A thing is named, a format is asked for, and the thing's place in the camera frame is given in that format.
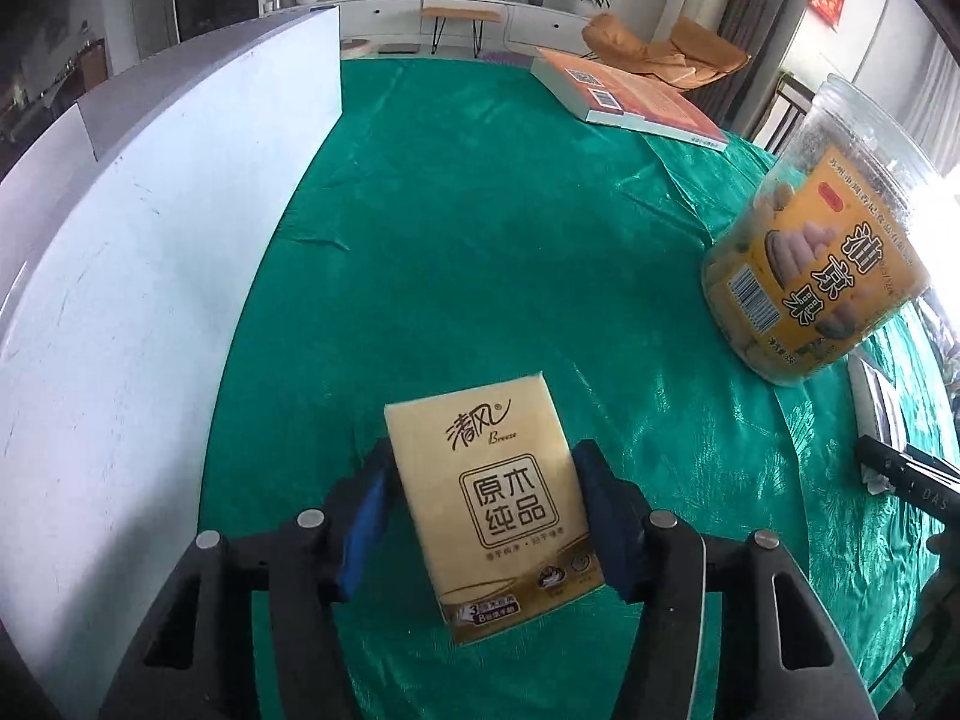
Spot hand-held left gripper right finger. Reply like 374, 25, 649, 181
570, 439, 878, 720

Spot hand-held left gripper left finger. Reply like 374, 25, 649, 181
97, 439, 400, 720

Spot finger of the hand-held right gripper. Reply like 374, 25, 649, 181
855, 435, 912, 496

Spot yellow tissue pack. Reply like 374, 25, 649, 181
384, 371, 607, 646

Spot white cardboard box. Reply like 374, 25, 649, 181
0, 4, 343, 695

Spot smartphone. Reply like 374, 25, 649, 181
847, 356, 905, 497

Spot clear plastic snack jar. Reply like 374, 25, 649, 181
701, 73, 943, 388

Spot green satin tablecloth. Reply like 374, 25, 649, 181
199, 56, 960, 720

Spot orange book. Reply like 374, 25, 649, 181
530, 45, 730, 153

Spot orange lounge chair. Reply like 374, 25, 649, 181
583, 13, 751, 92

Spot grey curtain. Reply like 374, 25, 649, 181
701, 0, 797, 128

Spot white television cabinet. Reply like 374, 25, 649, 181
262, 0, 610, 55

